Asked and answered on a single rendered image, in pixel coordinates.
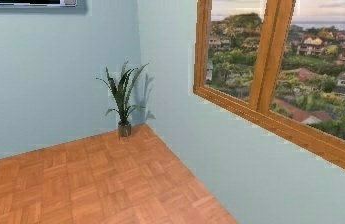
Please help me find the green potted house plant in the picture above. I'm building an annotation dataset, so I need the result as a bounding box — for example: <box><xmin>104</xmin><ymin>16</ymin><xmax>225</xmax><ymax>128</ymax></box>
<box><xmin>96</xmin><ymin>61</ymin><xmax>150</xmax><ymax>138</ymax></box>

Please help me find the wooden framed window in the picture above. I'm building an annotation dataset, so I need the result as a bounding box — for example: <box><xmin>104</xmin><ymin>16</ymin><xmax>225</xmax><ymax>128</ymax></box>
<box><xmin>192</xmin><ymin>0</ymin><xmax>345</xmax><ymax>180</ymax></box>

